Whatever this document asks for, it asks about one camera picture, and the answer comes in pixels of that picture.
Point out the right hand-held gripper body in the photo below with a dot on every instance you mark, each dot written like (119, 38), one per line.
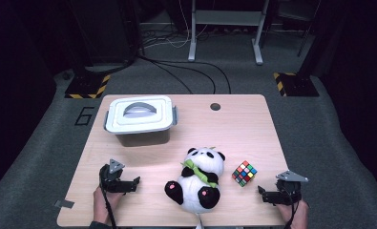
(288, 191)

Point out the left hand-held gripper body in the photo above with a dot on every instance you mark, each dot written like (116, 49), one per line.
(111, 181)

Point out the black yellow striped stand base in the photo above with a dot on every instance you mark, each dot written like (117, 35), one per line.
(87, 86)
(296, 85)

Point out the person's right hand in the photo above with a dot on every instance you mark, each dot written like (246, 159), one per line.
(299, 214)

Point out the white metal stand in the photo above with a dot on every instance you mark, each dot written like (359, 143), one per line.
(194, 31)

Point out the colourful puzzle cube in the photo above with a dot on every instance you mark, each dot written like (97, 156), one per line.
(244, 173)

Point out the panda plush toy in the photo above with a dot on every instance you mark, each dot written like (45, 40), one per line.
(195, 183)

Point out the grey plastic storage box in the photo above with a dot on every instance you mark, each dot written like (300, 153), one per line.
(143, 140)

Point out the person's left hand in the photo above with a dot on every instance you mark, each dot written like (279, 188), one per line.
(108, 198)

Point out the grey tape strip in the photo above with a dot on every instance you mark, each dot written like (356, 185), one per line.
(64, 204)

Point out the dark round table grommet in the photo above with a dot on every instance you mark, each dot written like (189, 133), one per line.
(215, 107)

